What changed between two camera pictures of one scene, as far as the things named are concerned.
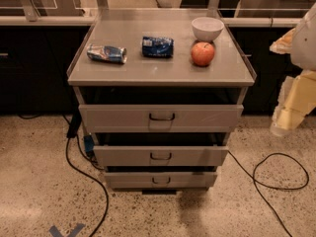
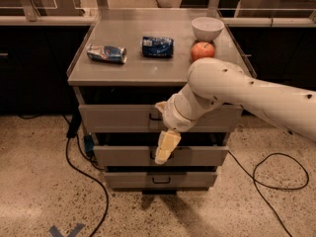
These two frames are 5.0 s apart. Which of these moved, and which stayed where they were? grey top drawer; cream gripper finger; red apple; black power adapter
Moved: cream gripper finger
Stayed: grey top drawer; red apple; black power adapter
